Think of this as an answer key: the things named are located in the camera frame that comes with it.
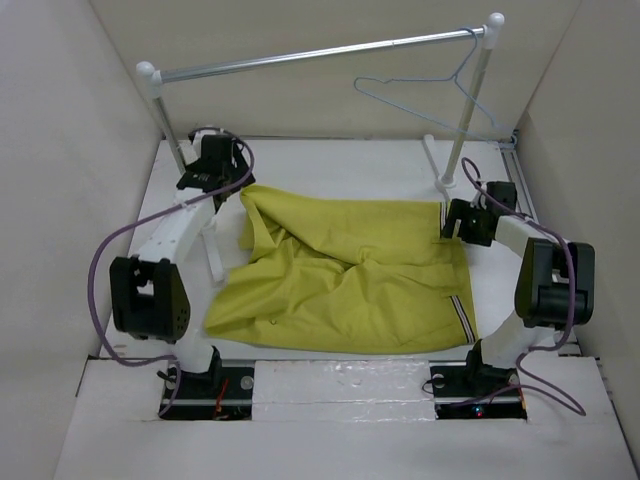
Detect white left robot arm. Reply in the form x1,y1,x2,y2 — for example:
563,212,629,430
109,127,255,397

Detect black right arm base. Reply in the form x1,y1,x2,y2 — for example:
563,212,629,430
421,361,527,420

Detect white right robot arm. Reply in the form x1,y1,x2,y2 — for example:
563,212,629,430
441,181,595,394

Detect yellow-green trousers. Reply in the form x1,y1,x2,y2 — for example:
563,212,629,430
204,185,479,355

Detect white and silver clothes rack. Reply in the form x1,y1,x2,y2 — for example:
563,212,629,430
136,13,504,174

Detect aluminium rail at right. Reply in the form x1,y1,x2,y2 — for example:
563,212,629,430
499,130,538,220

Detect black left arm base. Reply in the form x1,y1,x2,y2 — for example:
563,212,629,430
157,360,255,421

